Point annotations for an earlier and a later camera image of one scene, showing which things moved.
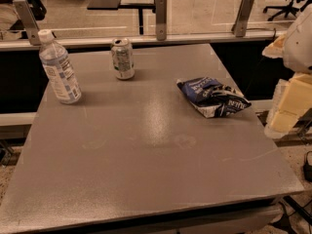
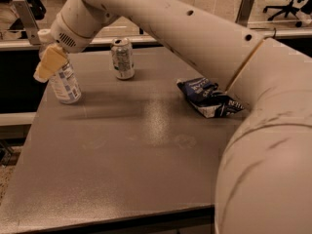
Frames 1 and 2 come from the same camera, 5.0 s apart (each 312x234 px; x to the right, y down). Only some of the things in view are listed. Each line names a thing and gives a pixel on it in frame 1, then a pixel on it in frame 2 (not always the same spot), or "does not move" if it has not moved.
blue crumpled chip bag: [211, 97] does not move
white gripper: [300, 48] to [67, 36]
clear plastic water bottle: [55, 57] does not move
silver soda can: [122, 58] does not move
